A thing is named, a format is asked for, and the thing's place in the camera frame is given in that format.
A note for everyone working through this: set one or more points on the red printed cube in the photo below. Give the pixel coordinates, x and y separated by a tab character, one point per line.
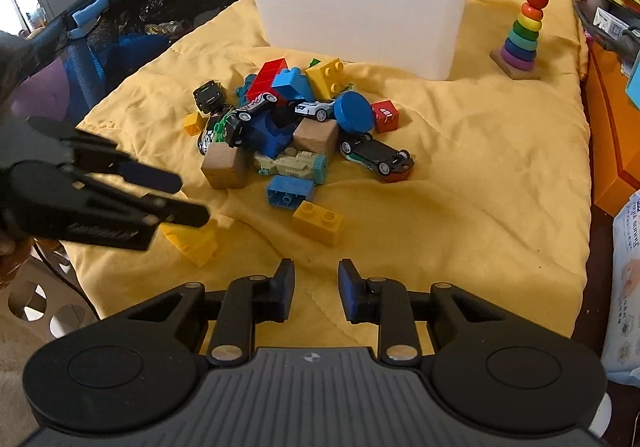
386	117

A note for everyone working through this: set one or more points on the green and silver toy car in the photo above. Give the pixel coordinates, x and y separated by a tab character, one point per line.
216	133

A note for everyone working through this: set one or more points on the white paper cup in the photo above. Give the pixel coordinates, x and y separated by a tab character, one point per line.
625	302

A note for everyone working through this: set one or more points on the light blue building brick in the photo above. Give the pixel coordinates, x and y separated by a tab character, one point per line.
295	83

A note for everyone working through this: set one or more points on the dark toy car red bumper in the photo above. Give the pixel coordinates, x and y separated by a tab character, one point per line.
375	156

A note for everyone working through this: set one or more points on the white plastic storage bin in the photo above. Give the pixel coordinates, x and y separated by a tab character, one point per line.
360	17

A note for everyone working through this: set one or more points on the yellow blanket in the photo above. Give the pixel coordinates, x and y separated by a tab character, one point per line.
450	202

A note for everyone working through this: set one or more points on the white leaflet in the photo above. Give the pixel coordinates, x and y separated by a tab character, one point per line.
611	24

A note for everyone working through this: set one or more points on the red long building brick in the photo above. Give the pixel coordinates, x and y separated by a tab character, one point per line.
267	77

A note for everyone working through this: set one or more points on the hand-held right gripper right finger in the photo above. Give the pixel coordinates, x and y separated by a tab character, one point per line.
349	289

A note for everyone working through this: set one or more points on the green building brick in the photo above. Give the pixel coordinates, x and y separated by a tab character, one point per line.
314	62

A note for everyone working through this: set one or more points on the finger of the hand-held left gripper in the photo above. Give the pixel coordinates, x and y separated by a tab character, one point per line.
150	178
187	216

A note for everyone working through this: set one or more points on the dark blue building brick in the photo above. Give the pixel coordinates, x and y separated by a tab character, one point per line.
267	136

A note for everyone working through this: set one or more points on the blue card white print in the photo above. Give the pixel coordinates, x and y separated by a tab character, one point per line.
634	89

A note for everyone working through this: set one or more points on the tan panel with round holes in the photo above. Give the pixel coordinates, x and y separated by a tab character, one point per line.
45	297

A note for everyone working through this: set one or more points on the blue round lid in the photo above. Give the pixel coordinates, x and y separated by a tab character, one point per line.
354	113

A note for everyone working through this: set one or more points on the small yellow building brick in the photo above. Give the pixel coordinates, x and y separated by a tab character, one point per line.
193	124

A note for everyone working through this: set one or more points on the dark blue mesh playpen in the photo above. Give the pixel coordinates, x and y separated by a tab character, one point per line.
125	27

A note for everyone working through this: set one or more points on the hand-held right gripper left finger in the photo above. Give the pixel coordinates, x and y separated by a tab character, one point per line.
284	289

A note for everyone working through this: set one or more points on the black and white toy car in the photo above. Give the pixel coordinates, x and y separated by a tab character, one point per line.
257	108

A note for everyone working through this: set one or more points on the orange box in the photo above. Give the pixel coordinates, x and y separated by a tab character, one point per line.
612	127

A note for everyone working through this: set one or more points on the wooden block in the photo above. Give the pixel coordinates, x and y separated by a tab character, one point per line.
225	167
315	136

